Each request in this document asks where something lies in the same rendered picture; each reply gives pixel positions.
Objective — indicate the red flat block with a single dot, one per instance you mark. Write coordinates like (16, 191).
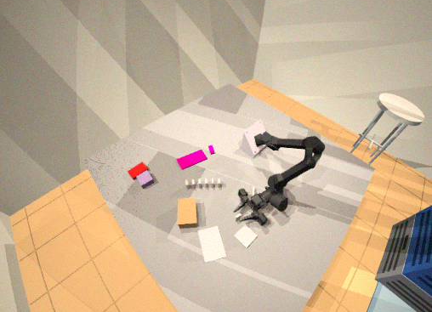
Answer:
(138, 169)

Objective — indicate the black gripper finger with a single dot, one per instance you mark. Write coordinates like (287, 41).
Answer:
(251, 216)
(241, 204)

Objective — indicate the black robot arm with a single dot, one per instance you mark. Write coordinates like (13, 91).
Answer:
(276, 182)

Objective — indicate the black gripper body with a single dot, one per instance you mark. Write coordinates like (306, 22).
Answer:
(261, 217)

